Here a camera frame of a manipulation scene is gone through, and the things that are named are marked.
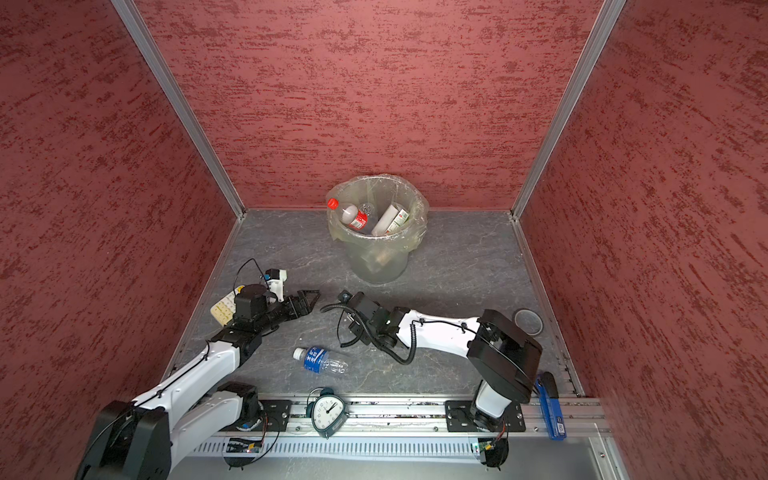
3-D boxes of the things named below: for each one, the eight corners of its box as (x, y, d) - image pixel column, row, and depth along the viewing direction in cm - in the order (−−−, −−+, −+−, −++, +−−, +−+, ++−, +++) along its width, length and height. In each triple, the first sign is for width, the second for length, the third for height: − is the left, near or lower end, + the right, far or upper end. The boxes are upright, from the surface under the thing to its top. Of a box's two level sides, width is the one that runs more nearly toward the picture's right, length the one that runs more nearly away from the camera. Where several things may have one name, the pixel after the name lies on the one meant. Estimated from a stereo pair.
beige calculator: (220, 327, 91) (217, 324, 89) (211, 311, 95) (207, 307, 93) (246, 310, 95) (243, 307, 93) (236, 295, 98) (233, 292, 96)
